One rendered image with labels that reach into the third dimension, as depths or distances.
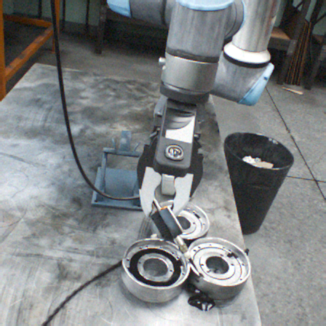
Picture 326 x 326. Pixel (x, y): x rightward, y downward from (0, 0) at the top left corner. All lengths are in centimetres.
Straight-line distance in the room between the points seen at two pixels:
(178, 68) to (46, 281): 37
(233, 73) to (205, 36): 49
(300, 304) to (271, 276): 17
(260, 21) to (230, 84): 16
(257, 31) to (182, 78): 47
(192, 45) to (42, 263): 40
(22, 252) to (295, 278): 149
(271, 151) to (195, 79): 158
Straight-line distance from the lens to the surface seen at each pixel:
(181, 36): 53
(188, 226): 75
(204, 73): 54
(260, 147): 211
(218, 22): 54
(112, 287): 65
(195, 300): 65
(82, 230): 73
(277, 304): 184
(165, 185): 83
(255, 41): 99
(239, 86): 102
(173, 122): 53
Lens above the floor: 130
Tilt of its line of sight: 32 degrees down
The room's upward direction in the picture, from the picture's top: 11 degrees clockwise
